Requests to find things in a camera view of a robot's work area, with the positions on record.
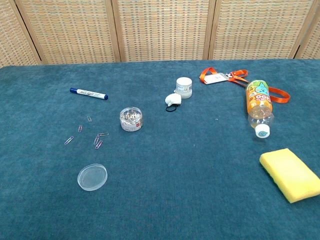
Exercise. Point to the clear round plastic lid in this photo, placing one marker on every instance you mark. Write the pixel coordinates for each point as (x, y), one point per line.
(92, 177)

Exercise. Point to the silver metal paper clip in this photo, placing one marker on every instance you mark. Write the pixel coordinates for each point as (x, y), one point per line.
(69, 140)
(103, 134)
(98, 144)
(96, 140)
(89, 119)
(80, 128)

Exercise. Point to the yellow sponge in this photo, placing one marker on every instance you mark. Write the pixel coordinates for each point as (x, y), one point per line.
(290, 175)

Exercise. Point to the white id badge card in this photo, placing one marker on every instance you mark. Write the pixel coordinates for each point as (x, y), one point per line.
(215, 78)

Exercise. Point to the white round plastic jar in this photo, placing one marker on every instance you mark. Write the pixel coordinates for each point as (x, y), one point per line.
(184, 87)

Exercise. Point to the orange label plastic bottle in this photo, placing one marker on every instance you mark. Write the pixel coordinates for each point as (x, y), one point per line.
(258, 100)

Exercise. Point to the clear round container of clips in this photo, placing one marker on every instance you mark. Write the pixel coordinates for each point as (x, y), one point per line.
(131, 120)

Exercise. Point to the white hexagonal cap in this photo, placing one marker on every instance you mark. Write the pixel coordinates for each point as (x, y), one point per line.
(173, 99)

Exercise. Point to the woven rattan screen panel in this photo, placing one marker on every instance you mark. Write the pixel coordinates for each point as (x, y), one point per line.
(12, 37)
(260, 27)
(312, 46)
(162, 27)
(70, 30)

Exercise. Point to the blue capped whiteboard marker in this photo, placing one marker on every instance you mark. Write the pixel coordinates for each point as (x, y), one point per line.
(88, 93)

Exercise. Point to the blue carpet table cover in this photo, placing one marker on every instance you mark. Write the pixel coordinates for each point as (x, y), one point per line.
(175, 175)

